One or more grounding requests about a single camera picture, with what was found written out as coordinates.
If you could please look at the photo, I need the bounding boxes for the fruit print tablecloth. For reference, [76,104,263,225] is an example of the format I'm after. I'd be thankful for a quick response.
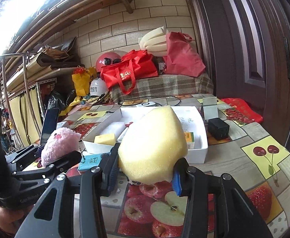
[19,93,290,238]

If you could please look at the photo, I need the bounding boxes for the plaid cloth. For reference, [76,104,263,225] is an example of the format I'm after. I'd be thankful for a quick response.
[110,73,214,103]

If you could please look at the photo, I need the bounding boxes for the large yellow sponge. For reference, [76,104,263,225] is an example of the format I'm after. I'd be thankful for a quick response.
[118,105,189,185]

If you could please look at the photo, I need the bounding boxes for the white cardboard box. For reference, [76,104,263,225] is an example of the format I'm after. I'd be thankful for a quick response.
[82,105,208,164]

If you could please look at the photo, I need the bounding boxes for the red plastic bag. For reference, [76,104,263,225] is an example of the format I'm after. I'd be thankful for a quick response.
[163,32,206,78]

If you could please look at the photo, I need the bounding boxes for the pink helmet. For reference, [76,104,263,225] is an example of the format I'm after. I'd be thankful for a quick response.
[96,50,128,73]

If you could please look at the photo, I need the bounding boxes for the chrome metal rack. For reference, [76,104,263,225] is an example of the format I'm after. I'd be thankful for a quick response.
[0,51,43,139]

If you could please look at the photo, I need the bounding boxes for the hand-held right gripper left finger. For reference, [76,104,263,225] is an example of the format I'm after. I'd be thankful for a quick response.
[14,142,122,238]

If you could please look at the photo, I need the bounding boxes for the small yellow sponge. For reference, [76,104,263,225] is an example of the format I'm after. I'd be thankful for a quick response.
[94,133,116,146]

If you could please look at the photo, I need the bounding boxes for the black smartphone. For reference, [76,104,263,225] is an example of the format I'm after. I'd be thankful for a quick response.
[40,108,60,147]

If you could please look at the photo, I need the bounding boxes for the cardboard pieces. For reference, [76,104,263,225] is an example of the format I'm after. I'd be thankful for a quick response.
[37,37,77,67]

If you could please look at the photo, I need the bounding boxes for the white foam cushions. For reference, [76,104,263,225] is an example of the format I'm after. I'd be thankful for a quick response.
[139,25,170,57]

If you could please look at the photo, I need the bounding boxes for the red tote bag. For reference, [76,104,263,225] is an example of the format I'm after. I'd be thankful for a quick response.
[100,50,158,95]

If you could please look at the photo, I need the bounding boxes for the pink plush toy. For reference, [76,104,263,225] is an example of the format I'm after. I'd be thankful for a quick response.
[40,127,81,168]

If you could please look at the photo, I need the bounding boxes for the black plastic bag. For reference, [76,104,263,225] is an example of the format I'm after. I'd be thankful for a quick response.
[46,90,66,111]

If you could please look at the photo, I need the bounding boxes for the white round device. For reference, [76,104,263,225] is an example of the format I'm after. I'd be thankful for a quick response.
[133,101,160,108]

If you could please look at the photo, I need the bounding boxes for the bundle of bamboo poles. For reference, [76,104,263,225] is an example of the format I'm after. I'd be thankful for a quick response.
[0,0,194,87]

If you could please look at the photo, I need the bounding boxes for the red flat packet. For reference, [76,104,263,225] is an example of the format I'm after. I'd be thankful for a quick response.
[220,98,263,124]

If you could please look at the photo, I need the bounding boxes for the black box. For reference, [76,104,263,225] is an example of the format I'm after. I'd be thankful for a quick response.
[207,118,230,140]

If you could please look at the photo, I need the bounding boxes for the yellow curtain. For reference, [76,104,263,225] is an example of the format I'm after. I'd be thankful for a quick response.
[8,87,43,147]

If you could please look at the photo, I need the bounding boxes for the wooden shelf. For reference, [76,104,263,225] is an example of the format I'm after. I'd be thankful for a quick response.
[5,51,82,90]

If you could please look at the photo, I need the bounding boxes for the white foam block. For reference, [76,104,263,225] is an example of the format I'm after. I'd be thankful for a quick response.
[103,121,127,142]

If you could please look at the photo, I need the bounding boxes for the white helmet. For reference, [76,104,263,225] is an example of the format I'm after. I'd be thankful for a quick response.
[89,78,109,98]

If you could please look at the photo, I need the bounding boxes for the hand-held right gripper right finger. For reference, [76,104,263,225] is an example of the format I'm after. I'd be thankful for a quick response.
[172,157,274,238]

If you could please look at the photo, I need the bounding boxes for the yellow bag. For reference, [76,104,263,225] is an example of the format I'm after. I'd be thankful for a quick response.
[72,66,97,97]

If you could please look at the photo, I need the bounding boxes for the black door handle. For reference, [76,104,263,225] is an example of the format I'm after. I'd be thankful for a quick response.
[283,37,290,80]

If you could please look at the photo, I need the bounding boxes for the black cable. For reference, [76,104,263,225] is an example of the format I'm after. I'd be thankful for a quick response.
[118,95,182,107]

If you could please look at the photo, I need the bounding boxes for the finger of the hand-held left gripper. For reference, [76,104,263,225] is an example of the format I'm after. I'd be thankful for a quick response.
[11,150,82,186]
[5,145,45,171]

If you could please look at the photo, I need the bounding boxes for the white folded card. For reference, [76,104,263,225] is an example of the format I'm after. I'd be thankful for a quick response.
[200,97,220,122]

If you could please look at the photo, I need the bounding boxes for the brown wooden door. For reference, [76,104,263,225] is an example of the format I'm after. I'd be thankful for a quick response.
[182,0,290,152]

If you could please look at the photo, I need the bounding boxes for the teal card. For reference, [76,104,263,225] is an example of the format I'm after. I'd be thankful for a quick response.
[78,154,102,171]

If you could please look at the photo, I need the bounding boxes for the person's left forearm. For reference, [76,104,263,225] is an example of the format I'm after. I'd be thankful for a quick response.
[0,207,27,236]

